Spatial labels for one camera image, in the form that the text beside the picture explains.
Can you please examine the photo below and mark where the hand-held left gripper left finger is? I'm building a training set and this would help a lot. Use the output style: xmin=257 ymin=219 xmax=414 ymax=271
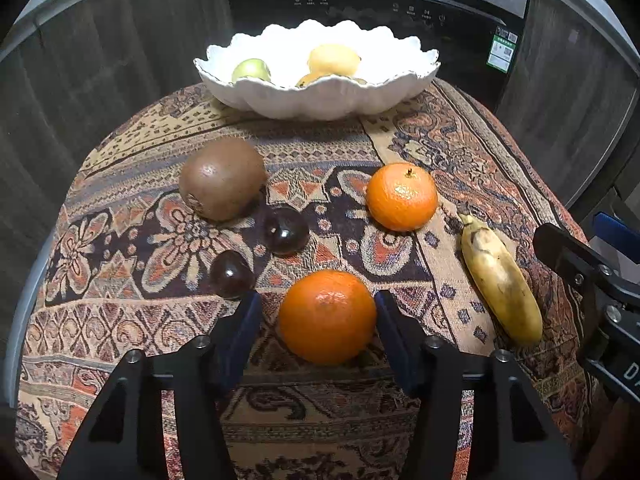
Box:
xmin=56 ymin=290 xmax=263 ymax=480

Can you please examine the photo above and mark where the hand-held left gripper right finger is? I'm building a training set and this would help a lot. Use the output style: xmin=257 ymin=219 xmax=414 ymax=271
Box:
xmin=374 ymin=290 xmax=581 ymax=480

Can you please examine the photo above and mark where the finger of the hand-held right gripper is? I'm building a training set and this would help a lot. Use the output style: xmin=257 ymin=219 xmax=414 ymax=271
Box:
xmin=592 ymin=211 xmax=640 ymax=281
xmin=532 ymin=222 xmax=640 ymax=357

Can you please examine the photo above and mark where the small yellow banana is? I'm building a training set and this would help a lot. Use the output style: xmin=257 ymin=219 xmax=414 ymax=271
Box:
xmin=457 ymin=205 xmax=543 ymax=346

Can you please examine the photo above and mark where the dark purple plum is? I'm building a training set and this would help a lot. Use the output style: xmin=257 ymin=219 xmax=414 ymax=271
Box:
xmin=263 ymin=207 xmax=310 ymax=256
xmin=209 ymin=250 xmax=254 ymax=299

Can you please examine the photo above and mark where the orange tangerine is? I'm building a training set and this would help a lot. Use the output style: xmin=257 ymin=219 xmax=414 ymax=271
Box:
xmin=366 ymin=162 xmax=439 ymax=232
xmin=277 ymin=269 xmax=378 ymax=366

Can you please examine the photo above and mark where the brown kiwi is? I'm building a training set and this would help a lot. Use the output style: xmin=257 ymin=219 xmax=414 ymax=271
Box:
xmin=179 ymin=136 xmax=268 ymax=222

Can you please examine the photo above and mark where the white scalloped bowl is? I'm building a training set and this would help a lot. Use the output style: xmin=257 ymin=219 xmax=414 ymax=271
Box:
xmin=193 ymin=19 xmax=442 ymax=122

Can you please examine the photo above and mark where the green apple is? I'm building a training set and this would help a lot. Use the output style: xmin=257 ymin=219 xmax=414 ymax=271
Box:
xmin=232 ymin=58 xmax=272 ymax=83

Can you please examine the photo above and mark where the patterned paisley tablecloth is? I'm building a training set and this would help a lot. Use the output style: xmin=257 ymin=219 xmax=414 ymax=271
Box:
xmin=15 ymin=77 xmax=601 ymax=480

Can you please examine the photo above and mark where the round glass table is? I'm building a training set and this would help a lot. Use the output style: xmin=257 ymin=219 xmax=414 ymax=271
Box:
xmin=0 ymin=180 xmax=76 ymax=411

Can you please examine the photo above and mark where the black built-in dishwasher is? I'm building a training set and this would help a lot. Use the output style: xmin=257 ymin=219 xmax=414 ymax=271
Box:
xmin=227 ymin=0 xmax=533 ymax=116

